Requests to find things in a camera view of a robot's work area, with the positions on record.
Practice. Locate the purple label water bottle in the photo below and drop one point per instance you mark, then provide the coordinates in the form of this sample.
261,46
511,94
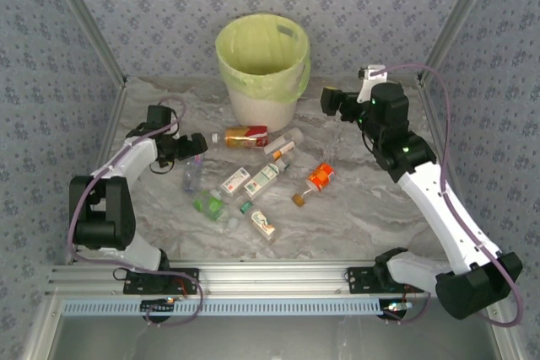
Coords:
192,174

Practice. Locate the white label red print bottle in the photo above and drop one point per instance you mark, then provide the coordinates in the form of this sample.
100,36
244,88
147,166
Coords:
234,181

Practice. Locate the clear bottle orange stripe label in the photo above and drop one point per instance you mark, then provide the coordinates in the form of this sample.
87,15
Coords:
283,145

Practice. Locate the green plastic bottle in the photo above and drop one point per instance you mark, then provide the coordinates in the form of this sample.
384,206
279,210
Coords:
213,207

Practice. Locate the orange label brown cap bottle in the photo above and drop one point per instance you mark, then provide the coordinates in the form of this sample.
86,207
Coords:
321,176

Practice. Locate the white label green print bottle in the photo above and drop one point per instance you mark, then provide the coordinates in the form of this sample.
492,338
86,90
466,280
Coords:
260,178

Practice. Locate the white bottle cap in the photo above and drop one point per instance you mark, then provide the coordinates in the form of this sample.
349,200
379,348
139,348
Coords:
233,222

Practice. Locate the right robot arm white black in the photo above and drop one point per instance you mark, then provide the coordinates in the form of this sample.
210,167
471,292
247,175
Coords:
443,216

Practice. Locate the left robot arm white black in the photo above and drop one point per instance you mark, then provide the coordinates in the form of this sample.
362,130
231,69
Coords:
101,212

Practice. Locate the white plastic bin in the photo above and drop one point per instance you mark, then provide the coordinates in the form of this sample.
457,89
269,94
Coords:
261,111

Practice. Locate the light green bin liner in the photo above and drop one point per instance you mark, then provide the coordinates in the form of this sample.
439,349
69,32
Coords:
257,44

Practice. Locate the red gold label bottle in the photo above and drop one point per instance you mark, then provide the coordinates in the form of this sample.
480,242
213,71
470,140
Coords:
249,136

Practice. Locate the green cap cream label bottle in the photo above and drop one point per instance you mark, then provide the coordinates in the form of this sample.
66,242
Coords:
262,223

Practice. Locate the small circuit board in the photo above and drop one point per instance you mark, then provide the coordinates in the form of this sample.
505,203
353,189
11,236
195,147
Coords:
156,304
396,306

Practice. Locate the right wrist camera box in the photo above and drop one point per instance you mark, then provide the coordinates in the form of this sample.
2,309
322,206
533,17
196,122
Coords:
371,75

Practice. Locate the aluminium side rail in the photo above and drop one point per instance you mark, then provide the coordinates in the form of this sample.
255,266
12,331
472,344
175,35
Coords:
434,124
109,132

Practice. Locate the aluminium frame post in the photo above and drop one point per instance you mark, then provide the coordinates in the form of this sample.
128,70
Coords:
86,18
457,18

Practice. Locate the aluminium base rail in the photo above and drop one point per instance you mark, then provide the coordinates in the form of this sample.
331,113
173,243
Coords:
270,277

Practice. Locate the aluminium lower frame rail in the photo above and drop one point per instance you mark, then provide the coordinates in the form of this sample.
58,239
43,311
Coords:
42,330
504,343

